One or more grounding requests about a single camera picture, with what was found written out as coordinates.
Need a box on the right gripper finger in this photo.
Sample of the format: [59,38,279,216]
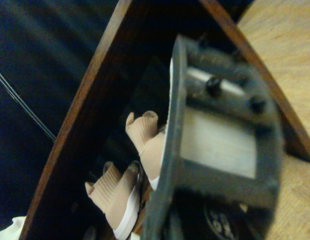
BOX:
[141,33,283,240]

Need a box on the beige shoe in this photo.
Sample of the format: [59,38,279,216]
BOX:
[125,110,171,192]
[84,160,145,240]

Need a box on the brown shoe rack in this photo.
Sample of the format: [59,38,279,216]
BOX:
[18,0,310,240]

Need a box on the curtain stand pole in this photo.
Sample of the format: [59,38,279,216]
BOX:
[0,66,58,143]

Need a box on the white shoe with red mark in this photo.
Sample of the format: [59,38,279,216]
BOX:
[4,216,28,240]

